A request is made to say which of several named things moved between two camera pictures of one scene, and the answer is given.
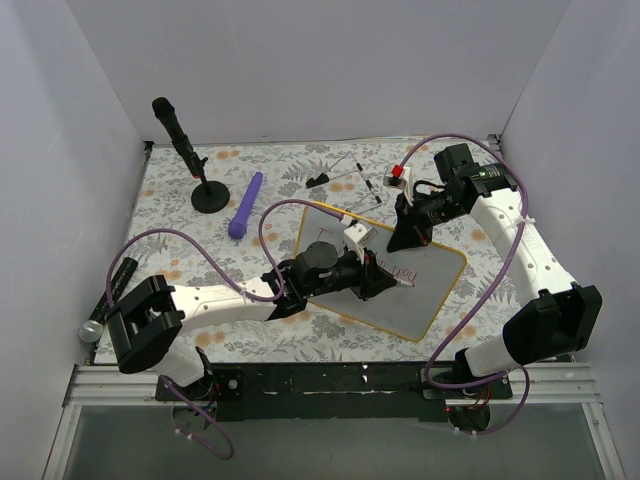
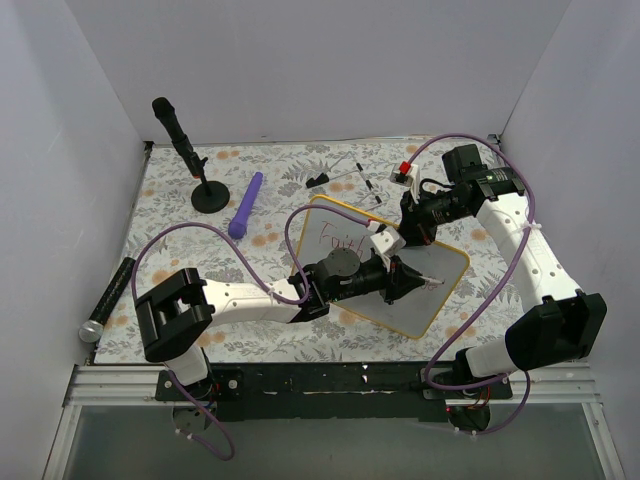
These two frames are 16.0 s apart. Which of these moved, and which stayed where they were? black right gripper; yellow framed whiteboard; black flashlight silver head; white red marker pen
Moved: white red marker pen
Stayed: black flashlight silver head; black right gripper; yellow framed whiteboard
